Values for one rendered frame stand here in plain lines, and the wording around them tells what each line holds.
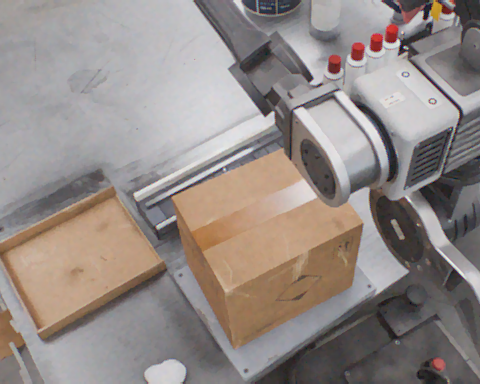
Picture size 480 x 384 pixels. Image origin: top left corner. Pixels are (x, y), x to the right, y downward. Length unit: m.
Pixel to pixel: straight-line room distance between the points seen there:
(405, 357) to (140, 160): 0.99
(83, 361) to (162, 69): 0.88
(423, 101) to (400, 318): 1.28
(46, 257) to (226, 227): 0.54
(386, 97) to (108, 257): 0.90
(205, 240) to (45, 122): 0.80
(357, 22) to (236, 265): 1.05
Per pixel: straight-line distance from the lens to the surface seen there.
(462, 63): 0.96
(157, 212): 1.57
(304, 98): 0.90
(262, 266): 1.19
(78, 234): 1.63
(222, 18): 1.07
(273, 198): 1.27
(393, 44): 1.70
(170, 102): 1.86
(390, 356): 2.06
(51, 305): 1.56
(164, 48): 2.02
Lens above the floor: 2.16
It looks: 53 degrees down
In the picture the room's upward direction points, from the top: 2 degrees clockwise
